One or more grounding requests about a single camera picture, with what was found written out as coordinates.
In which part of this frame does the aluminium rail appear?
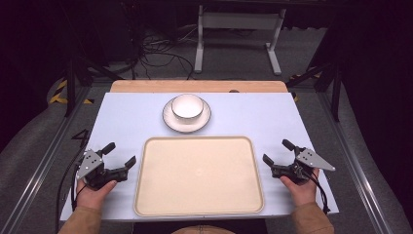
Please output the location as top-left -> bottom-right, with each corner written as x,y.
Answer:
316,92 -> 395,234
0,87 -> 95,234

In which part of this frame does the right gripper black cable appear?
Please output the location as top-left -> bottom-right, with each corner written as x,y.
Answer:
308,171 -> 331,215

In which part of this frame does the person's right hand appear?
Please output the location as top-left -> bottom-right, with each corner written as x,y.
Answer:
280,169 -> 321,208

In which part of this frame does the person's left hand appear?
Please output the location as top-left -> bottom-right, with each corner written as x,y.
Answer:
75,178 -> 118,211

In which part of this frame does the beige tray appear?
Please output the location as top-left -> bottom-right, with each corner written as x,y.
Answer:
132,136 -> 266,217

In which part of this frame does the white plate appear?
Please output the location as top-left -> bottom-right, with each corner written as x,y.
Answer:
162,96 -> 212,134

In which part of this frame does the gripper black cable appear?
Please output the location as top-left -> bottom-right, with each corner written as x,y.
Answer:
54,152 -> 90,234
308,171 -> 331,215

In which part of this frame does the yellow black floor tape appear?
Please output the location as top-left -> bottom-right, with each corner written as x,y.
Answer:
289,71 -> 323,103
48,79 -> 95,105

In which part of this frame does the white bowl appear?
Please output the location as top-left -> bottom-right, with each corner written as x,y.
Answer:
170,93 -> 206,121

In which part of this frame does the white metal stand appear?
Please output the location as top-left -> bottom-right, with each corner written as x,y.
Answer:
193,4 -> 287,77

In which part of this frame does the wooden table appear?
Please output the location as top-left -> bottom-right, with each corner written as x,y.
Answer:
109,79 -> 289,95

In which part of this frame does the black tripod stand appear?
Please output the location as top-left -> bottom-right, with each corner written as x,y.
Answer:
61,53 -> 125,119
285,60 -> 343,123

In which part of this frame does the bundle of black floor cables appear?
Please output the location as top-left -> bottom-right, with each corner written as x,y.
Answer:
129,19 -> 200,81

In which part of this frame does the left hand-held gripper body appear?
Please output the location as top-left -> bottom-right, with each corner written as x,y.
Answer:
75,148 -> 130,191

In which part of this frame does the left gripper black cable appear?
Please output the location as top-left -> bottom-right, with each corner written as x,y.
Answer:
54,152 -> 90,234

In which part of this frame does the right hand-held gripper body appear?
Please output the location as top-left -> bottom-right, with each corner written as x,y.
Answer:
271,147 -> 337,186

